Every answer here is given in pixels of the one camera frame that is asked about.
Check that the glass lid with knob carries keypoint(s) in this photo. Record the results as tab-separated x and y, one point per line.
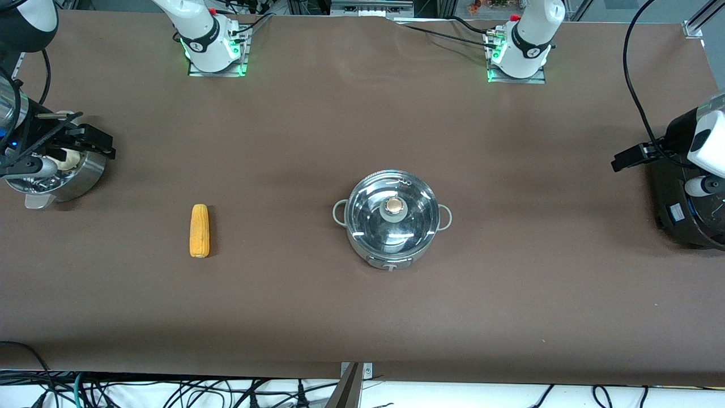
371	221

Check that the steel steamer pot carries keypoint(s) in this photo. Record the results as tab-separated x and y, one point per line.
86	177

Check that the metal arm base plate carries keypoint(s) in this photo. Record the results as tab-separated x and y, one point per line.
245	54
538	80

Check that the aluminium frame profile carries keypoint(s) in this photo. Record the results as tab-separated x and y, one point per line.
699	21

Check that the grey equipment box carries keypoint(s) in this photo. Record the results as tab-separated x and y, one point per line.
371	8

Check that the brown table cover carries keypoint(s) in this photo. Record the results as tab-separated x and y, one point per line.
340	113

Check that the metal table bracket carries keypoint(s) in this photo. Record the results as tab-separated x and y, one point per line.
367	370

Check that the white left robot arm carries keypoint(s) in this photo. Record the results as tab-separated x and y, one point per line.
529	39

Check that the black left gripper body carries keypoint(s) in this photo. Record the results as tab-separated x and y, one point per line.
675	134

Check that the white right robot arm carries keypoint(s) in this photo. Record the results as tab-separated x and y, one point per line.
204	39

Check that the yellow corn cob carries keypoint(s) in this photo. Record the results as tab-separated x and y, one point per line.
199	231

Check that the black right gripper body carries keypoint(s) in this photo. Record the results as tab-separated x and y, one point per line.
35	126

